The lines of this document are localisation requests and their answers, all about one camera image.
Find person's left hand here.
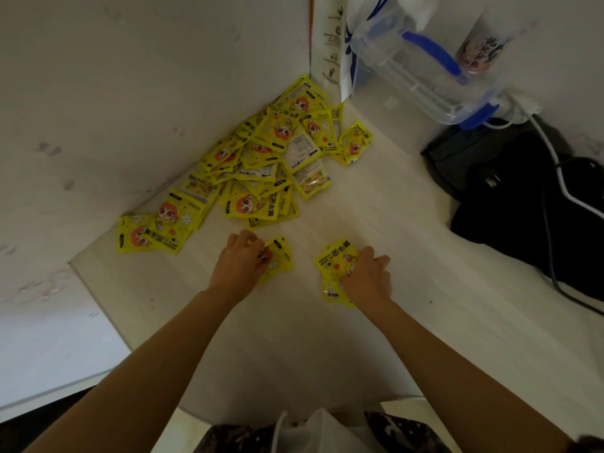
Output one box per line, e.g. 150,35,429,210
208,229,273,305

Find person's right hand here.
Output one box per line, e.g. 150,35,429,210
340,246,393,313

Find yellow cartoon packet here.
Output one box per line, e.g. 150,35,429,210
258,237,294,284
315,238,361,284
322,277,356,310

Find person's right forearm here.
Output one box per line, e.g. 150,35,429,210
361,299,574,453

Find person's left forearm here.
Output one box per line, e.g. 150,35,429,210
21,288,246,453

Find pile of yellow sachets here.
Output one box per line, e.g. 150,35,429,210
116,74,373,254

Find black bag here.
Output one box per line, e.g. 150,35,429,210
421,119,604,302

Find camouflage trousers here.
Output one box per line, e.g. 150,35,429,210
193,410,455,453

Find white power adapter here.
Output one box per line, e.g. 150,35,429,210
493,92,543,125

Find white paper bag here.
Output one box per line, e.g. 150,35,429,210
310,0,351,105

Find white cup with printed label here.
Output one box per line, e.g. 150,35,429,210
455,0,541,76

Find clear container with blue handle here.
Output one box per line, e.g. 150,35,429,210
350,7,508,131

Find white cable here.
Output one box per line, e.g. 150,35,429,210
484,101,604,220

